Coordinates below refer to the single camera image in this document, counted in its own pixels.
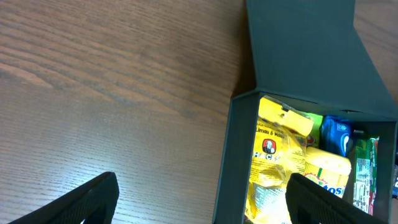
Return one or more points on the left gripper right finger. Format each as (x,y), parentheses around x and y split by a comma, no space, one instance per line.
(307,202)

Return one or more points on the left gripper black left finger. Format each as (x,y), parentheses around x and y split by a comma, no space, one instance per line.
(91,203)

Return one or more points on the yellow Mentos bottle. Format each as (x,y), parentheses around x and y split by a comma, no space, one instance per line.
(328,170)

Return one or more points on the yellow Hacks candy bag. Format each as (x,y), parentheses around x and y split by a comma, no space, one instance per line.
(279,150)

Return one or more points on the blue Oreo cookie pack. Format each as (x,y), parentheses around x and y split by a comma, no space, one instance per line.
(335,133)

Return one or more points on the red green KitKat bar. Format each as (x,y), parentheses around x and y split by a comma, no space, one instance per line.
(365,174)

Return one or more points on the dark green box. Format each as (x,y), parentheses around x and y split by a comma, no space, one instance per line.
(308,55)

